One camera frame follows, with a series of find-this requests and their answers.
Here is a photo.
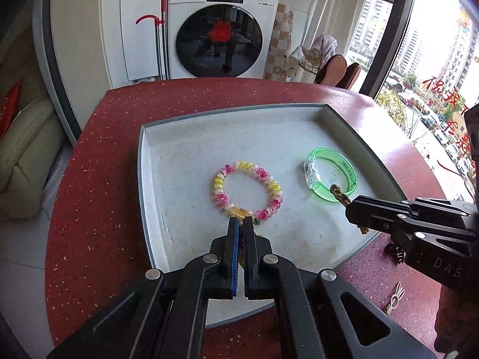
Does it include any white washing machine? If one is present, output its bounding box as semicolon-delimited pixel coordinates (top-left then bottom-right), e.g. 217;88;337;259
168;0;281;80

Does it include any checkered hanging cloth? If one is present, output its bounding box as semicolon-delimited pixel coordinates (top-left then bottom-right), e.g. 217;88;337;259
264;4;296;81

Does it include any dark window frame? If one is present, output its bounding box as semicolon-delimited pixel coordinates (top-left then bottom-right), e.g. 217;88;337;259
359;0;423;98

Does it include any dark door frame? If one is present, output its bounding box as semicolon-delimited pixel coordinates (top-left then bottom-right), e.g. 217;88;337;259
41;0;81;146

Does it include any brown soled shoe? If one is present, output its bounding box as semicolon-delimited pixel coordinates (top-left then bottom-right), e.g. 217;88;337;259
314;54;347;86
339;62;362;91

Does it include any brown braided hair tie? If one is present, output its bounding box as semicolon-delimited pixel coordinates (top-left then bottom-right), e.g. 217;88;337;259
329;184;371;236

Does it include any red cushion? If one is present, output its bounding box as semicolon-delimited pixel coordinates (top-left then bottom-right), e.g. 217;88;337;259
0;78;23;139

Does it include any pink yellow bead bracelet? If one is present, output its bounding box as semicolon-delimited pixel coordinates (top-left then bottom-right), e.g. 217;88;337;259
213;161;284;222

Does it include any pink towel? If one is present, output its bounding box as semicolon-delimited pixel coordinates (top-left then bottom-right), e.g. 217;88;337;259
309;34;337;66

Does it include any white tray with grey rim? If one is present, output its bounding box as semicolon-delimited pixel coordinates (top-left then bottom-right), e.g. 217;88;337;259
137;104;408;328

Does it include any red window decal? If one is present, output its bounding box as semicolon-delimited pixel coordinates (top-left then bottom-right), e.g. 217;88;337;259
423;77;479;203

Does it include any beige hair clip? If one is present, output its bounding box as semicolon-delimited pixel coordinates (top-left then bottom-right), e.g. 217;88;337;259
382;281;403;313

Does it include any white cabinet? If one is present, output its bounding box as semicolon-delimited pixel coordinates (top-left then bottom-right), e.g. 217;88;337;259
50;0;319;90

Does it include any red handled mop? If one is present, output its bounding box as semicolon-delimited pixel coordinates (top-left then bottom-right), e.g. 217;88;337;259
135;0;169;81

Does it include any cream leather sofa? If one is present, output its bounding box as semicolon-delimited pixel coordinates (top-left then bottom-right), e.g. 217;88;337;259
0;99;66;221

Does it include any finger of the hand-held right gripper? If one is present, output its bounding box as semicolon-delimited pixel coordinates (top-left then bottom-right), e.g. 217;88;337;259
355;194;478;229
345;202;479;257

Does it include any green translucent bangle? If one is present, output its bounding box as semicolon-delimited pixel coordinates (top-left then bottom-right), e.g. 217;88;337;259
303;147;358;203

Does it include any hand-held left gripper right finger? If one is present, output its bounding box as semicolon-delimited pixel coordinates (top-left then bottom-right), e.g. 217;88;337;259
243;219;438;359

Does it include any silver charm keychain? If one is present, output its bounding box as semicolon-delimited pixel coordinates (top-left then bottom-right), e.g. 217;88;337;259
229;207;270;270

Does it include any black hair clip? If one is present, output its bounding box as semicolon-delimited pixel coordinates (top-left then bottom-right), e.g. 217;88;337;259
383;241;407;264

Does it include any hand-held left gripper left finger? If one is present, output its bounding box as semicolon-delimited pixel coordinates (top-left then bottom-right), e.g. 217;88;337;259
45;217;242;359

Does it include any white curtain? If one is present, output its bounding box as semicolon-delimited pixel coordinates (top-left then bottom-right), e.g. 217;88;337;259
299;0;375;60

